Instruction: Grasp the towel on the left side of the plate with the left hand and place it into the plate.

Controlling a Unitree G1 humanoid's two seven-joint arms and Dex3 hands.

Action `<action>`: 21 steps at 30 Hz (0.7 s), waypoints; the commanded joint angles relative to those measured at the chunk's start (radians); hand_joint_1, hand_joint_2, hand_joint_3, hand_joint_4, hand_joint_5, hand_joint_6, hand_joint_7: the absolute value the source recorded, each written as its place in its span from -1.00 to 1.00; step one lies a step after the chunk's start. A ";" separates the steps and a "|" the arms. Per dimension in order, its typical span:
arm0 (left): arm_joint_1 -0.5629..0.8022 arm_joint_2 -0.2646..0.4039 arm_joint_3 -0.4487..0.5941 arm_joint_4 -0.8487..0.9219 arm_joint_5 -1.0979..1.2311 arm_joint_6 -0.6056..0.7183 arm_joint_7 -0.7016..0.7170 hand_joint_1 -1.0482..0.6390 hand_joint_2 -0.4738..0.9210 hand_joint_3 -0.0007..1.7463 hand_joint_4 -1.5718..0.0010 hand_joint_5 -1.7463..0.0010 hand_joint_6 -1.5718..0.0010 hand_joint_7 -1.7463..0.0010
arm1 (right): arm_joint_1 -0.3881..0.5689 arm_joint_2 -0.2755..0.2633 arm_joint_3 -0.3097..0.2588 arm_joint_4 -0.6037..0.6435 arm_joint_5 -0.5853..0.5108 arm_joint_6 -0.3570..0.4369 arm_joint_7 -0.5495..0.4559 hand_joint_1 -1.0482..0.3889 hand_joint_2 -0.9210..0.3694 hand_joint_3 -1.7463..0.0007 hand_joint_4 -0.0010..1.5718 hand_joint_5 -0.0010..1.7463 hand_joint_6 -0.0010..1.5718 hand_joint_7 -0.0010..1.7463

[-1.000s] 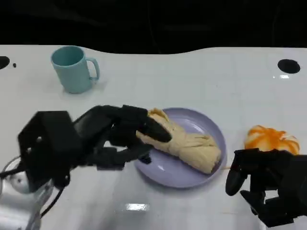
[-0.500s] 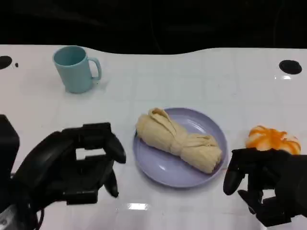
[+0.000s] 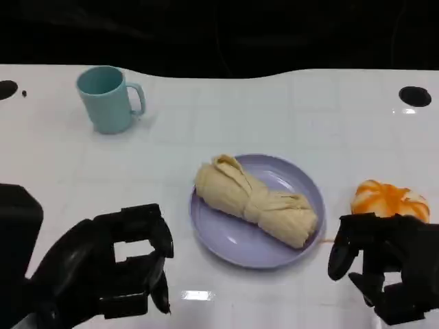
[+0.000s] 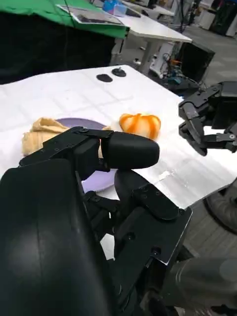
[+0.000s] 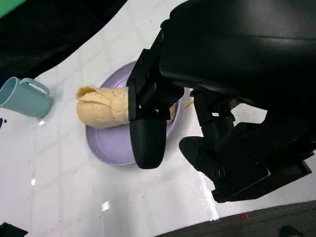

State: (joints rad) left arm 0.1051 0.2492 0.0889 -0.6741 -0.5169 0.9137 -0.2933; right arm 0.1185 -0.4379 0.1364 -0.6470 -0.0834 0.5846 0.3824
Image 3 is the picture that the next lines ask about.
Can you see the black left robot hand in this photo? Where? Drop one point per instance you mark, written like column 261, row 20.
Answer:
column 79, row 264

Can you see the black background cloth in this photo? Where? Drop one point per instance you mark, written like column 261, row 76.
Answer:
column 219, row 34

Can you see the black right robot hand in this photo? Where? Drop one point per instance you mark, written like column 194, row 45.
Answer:
column 411, row 253

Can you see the orange and white bread roll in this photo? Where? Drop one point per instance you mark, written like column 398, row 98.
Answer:
column 391, row 200

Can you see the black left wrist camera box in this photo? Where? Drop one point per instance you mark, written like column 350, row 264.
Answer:
column 17, row 226

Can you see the pale green mug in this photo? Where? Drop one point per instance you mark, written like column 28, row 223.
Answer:
column 106, row 103

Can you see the beige towel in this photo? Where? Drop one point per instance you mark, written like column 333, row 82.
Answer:
column 254, row 202

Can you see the lilac plate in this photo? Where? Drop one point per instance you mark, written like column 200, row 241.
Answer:
column 226, row 246

